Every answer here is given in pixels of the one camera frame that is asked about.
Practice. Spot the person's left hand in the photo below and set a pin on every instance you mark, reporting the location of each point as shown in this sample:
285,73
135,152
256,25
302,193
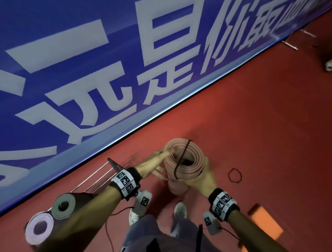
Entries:
150,166

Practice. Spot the person's right hand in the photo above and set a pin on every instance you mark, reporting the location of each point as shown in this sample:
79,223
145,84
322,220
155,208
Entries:
206,183

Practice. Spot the black elastic band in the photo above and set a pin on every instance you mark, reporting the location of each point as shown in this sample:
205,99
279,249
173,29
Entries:
182,155
229,176

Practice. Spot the peach yoga mat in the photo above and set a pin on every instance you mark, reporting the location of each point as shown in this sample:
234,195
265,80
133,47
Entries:
194,158

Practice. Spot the orange foam block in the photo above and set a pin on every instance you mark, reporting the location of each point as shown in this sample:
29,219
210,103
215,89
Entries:
267,223

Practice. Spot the green yoga mat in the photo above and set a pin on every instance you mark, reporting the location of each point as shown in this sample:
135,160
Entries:
70,201

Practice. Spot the lilac yoga mat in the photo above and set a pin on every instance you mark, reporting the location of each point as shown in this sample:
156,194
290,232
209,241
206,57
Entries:
32,233

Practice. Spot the person's left forearm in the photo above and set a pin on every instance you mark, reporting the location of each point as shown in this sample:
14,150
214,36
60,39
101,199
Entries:
85,218

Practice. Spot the person's right forearm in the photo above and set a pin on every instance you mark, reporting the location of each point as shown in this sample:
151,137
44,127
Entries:
251,233

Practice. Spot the person's white shoe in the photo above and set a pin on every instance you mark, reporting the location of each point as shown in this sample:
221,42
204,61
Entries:
133,216
180,210

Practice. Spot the silver metal stand foot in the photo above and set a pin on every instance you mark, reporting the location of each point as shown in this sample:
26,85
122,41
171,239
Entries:
290,44
308,33

